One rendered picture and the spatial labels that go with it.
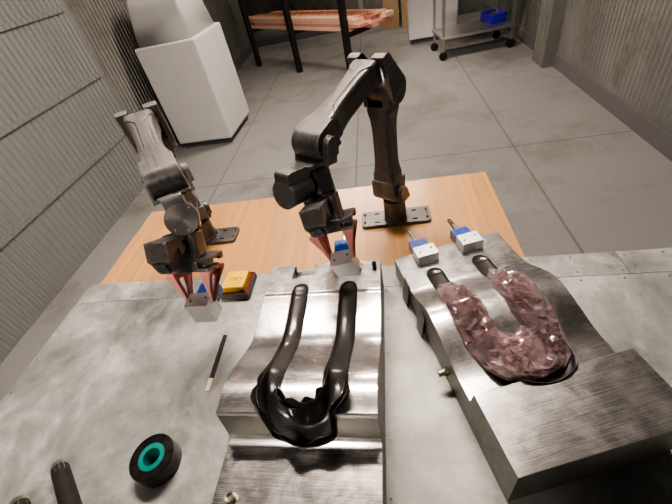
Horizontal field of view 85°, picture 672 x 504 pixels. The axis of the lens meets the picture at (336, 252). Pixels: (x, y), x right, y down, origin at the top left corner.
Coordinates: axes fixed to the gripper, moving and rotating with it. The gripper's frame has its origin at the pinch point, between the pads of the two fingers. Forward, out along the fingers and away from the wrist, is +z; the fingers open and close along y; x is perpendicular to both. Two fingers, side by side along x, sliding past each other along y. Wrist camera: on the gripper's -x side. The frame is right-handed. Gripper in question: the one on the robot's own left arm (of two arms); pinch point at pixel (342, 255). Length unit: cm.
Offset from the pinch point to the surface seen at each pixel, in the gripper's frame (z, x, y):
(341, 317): 9.3, -10.1, -0.9
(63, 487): 16, -42, -47
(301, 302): 6.4, -6.6, -10.0
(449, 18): -96, 534, 77
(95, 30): -145, 232, -220
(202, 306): -1.5, -16.4, -25.8
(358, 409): 12.3, -31.4, 5.3
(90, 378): 10, -19, -61
